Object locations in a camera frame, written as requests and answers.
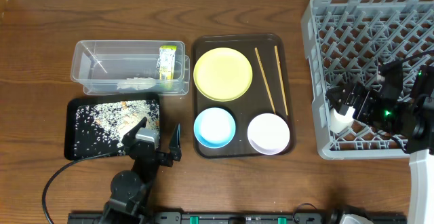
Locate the food scraps rice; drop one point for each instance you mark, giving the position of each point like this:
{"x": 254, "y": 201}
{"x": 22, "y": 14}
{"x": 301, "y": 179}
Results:
{"x": 100, "y": 128}

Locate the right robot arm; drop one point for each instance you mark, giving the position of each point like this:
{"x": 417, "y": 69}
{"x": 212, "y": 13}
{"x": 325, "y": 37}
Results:
{"x": 414, "y": 120}

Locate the white paper cup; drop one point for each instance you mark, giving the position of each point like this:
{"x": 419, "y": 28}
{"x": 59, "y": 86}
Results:
{"x": 339, "y": 122}

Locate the brown serving tray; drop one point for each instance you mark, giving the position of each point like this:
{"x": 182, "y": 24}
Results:
{"x": 255, "y": 101}

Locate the wooden chopstick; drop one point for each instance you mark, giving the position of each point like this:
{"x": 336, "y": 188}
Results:
{"x": 281, "y": 79}
{"x": 265, "y": 80}

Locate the black tray bin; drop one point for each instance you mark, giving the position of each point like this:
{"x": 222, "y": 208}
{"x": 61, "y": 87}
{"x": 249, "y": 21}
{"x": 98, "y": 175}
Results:
{"x": 94, "y": 100}

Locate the clear plastic bin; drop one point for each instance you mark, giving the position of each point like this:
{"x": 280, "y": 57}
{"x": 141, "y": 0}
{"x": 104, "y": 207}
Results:
{"x": 99, "y": 65}

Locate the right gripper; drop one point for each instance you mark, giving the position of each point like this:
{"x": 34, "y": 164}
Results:
{"x": 348, "y": 97}

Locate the light blue bowl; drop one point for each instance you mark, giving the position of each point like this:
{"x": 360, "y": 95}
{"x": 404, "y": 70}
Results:
{"x": 214, "y": 128}

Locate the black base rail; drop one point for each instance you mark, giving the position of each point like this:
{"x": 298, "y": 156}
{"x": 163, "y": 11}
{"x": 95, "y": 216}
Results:
{"x": 341, "y": 214}

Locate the pink bowl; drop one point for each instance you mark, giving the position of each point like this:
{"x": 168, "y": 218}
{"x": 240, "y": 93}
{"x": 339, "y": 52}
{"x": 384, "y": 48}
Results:
{"x": 268, "y": 134}

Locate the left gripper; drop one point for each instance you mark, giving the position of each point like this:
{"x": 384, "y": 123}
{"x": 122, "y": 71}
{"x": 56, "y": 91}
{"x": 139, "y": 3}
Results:
{"x": 157, "y": 155}

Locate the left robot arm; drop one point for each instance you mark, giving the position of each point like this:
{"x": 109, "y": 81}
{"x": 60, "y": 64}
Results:
{"x": 130, "y": 189}

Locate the grey dishwasher rack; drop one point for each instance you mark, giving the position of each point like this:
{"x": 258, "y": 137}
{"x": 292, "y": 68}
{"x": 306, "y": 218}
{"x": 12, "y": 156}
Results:
{"x": 346, "y": 41}

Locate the green snack wrapper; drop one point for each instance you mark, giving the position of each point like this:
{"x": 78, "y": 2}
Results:
{"x": 166, "y": 62}

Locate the yellow plate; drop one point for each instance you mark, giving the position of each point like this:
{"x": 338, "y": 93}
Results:
{"x": 223, "y": 74}

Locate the white tissue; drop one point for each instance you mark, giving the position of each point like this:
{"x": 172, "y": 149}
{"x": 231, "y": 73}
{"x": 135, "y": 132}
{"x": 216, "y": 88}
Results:
{"x": 136, "y": 83}

